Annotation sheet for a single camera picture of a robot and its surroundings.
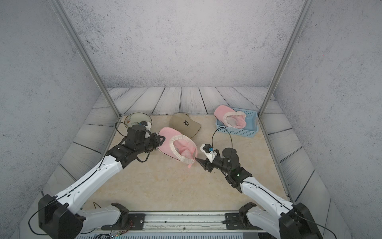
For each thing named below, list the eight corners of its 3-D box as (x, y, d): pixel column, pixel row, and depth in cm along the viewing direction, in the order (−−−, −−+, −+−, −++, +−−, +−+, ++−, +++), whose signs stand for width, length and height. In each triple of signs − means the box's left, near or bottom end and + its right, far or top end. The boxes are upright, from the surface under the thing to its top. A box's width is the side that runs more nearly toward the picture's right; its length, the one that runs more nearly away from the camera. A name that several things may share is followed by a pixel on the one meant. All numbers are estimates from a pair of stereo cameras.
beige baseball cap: (168, 126, 116) (166, 120, 110) (180, 114, 124) (179, 108, 119) (192, 139, 107) (192, 133, 102) (203, 125, 116) (203, 119, 111)
